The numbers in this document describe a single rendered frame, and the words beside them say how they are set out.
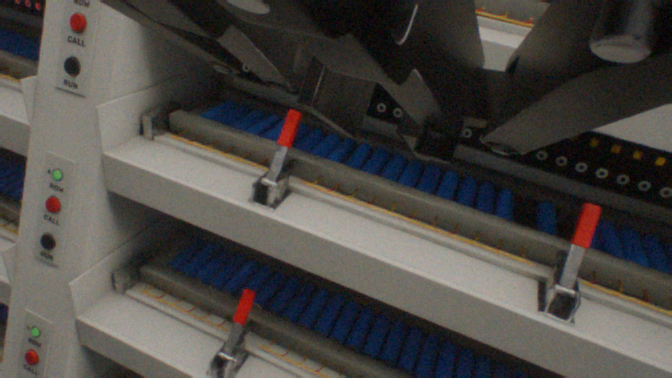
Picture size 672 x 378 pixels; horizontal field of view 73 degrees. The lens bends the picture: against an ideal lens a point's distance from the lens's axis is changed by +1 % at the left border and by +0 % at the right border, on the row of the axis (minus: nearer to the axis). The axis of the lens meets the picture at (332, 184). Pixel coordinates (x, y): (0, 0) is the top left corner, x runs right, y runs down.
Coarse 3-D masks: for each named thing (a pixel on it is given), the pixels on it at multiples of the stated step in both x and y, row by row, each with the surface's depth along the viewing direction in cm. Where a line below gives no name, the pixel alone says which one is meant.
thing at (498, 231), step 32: (192, 128) 50; (224, 128) 50; (256, 160) 49; (288, 160) 47; (320, 160) 47; (352, 192) 46; (384, 192) 44; (416, 192) 44; (448, 224) 43; (480, 224) 42; (512, 224) 42; (512, 256) 40; (544, 256) 41; (608, 256) 40; (640, 288) 39
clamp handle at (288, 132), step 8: (296, 112) 43; (288, 120) 43; (296, 120) 42; (288, 128) 43; (296, 128) 43; (280, 136) 43; (288, 136) 42; (280, 144) 43; (288, 144) 42; (280, 152) 43; (280, 160) 42; (272, 168) 43; (280, 168) 43; (272, 176) 42
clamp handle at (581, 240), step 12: (588, 204) 36; (588, 216) 36; (576, 228) 36; (588, 228) 36; (576, 240) 36; (588, 240) 36; (576, 252) 36; (576, 264) 36; (564, 276) 36; (576, 276) 36
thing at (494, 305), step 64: (128, 128) 48; (384, 128) 54; (128, 192) 47; (192, 192) 44; (576, 192) 49; (320, 256) 41; (384, 256) 39; (448, 256) 40; (448, 320) 39; (512, 320) 36; (576, 320) 36; (640, 320) 37
